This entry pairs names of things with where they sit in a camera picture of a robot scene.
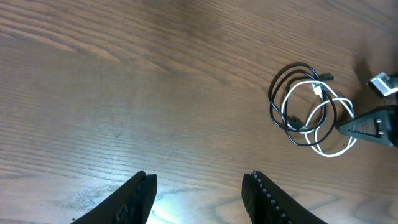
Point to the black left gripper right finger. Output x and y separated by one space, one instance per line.
266 203

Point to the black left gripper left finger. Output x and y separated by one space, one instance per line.
131 203

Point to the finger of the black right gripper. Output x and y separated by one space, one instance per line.
378 125

